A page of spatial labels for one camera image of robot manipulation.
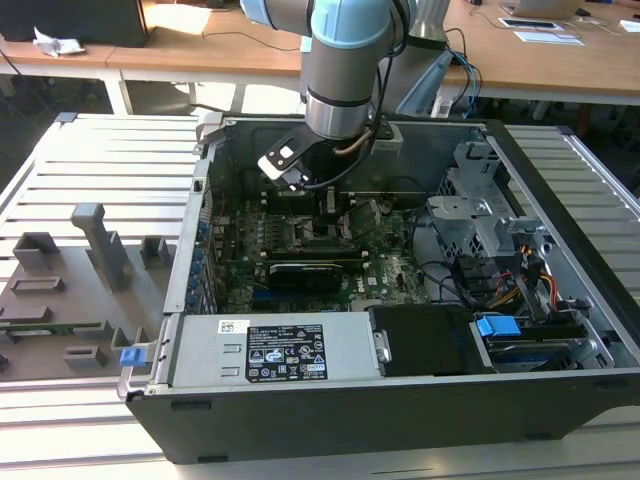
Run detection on silver socket cover frame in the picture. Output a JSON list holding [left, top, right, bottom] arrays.
[[339, 198, 386, 237]]

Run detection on CPU socket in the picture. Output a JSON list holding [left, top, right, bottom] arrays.
[[293, 215, 352, 242]]

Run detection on black RAM slot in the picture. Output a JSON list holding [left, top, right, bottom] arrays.
[[263, 255, 370, 272], [266, 247, 365, 259]]

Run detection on black graphics card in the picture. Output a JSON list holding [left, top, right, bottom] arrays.
[[268, 261, 345, 297]]

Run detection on pale blue teach pendant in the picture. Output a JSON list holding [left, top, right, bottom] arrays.
[[394, 49, 455, 119]]

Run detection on green motherboard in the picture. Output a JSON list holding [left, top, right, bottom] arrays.
[[208, 192, 432, 315]]

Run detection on metal drive cage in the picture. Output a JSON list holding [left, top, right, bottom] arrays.
[[425, 141, 551, 261]]

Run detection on wooden desk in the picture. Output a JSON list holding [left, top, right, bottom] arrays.
[[0, 0, 314, 119], [439, 0, 640, 121]]

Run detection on black plastic shroud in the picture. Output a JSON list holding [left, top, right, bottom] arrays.
[[368, 304, 499, 379]]

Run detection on grey power supply unit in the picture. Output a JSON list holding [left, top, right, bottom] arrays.
[[167, 313, 386, 389]]

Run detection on blue disk carrier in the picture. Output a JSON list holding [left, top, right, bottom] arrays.
[[469, 312, 601, 374]]

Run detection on white framed tablet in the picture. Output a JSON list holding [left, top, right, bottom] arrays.
[[498, 17, 564, 32]]

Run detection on black PC case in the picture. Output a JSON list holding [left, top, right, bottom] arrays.
[[115, 113, 640, 466]]

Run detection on silver laptop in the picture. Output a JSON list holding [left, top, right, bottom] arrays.
[[499, 0, 584, 17]]

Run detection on blue case latch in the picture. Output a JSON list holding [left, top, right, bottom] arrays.
[[120, 347, 147, 370]]

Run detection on black monitor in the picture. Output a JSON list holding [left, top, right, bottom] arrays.
[[0, 0, 150, 50]]

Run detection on grey parts rack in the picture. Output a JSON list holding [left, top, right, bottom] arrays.
[[0, 202, 176, 382]]

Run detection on crumpled white paper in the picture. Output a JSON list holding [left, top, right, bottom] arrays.
[[32, 25, 87, 57]]

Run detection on green RAM stick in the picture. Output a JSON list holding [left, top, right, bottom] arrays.
[[0, 322, 104, 341]]

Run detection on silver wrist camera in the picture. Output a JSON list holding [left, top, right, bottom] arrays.
[[257, 127, 321, 194]]

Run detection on blue cables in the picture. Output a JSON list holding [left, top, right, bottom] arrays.
[[447, 47, 485, 121]]

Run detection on black cable bundle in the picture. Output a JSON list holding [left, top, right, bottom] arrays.
[[449, 253, 499, 307]]

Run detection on coloured wire bundle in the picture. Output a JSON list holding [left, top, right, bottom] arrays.
[[492, 242, 561, 314]]

